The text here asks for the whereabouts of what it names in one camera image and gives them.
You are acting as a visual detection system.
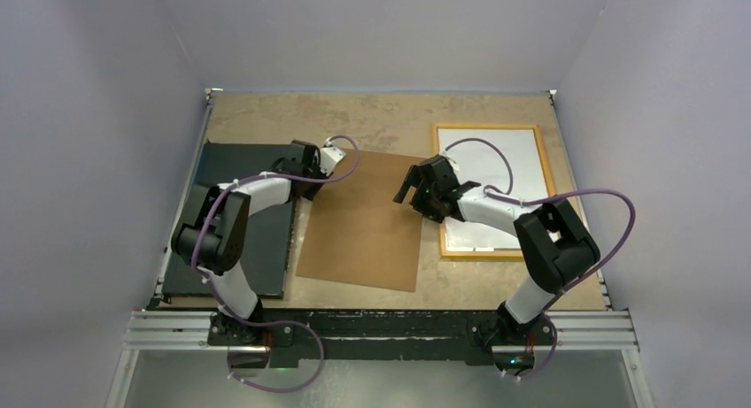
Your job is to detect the yellow wooden picture frame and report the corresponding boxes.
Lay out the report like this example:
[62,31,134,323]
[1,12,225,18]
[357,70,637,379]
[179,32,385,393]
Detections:
[421,123,556,261]

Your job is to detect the brown backing board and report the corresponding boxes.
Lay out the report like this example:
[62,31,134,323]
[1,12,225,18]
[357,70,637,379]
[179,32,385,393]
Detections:
[297,151,422,292]

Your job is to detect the building and sky photo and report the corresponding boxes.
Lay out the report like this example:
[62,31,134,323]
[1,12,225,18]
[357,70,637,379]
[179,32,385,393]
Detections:
[432,124,555,259]

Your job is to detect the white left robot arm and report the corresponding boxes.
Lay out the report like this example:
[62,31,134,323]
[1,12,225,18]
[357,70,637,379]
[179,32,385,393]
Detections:
[170,137,347,345]

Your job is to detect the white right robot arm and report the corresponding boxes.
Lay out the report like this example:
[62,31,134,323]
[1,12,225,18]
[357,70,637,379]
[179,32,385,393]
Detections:
[393,155,600,343]

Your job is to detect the black flat box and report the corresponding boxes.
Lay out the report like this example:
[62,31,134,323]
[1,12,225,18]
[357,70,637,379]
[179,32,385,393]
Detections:
[162,142,296,299]

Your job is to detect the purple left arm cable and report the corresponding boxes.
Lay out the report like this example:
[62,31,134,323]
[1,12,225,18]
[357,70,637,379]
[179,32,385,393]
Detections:
[190,135,360,395]

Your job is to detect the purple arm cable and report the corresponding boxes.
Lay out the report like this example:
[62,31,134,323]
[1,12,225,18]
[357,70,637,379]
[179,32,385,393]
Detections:
[439,137,637,383]
[190,135,360,395]

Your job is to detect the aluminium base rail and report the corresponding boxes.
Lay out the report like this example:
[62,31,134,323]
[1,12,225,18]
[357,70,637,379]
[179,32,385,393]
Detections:
[125,309,638,369]

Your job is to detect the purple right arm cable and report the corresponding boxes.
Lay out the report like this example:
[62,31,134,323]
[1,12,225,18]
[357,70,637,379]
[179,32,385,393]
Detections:
[439,137,637,383]

